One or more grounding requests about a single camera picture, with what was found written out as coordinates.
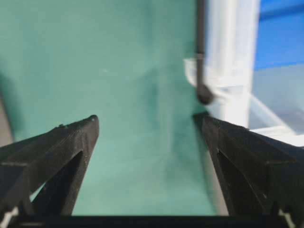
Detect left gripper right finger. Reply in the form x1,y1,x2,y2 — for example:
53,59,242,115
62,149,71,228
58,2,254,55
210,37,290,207
193,113,304,228

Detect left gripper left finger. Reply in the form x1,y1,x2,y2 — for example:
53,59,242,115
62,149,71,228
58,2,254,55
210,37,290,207
0,115,99,228

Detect clear plastic storage case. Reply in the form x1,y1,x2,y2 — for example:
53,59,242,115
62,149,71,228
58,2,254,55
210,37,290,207
184,0,304,147

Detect blue cloth liner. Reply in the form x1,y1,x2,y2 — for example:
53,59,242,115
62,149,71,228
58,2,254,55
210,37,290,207
249,0,304,126

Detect black camera cable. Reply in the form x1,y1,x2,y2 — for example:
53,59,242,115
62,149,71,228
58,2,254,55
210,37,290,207
196,0,214,104

